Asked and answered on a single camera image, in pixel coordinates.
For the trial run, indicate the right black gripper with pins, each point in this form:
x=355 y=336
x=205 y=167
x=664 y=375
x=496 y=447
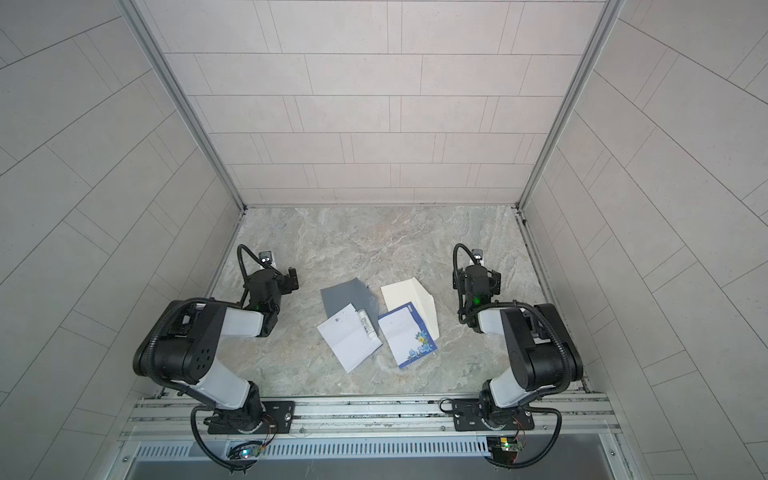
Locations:
x=475 y=282

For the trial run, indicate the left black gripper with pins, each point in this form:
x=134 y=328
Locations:
x=287 y=279

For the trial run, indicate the cream envelope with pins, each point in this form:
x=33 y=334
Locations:
x=412 y=291

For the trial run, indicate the white glue stick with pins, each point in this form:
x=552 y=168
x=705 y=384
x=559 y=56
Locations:
x=366 y=323

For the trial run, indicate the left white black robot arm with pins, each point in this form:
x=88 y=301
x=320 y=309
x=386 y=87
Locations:
x=180 y=351

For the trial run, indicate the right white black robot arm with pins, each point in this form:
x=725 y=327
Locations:
x=543 y=359

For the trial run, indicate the white paper sheet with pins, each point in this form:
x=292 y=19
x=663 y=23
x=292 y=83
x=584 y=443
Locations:
x=345 y=335

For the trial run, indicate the left circuit board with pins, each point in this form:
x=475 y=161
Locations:
x=247 y=451

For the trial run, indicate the circuit board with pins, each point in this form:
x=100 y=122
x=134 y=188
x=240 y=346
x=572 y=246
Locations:
x=247 y=451
x=504 y=449

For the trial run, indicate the right circuit board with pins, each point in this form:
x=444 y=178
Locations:
x=504 y=449

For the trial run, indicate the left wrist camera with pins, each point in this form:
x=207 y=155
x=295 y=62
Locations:
x=265 y=259

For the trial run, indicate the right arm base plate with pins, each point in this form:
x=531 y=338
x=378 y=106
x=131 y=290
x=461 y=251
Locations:
x=474 y=415

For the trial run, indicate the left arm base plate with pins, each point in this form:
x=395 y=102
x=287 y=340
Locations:
x=271 y=417

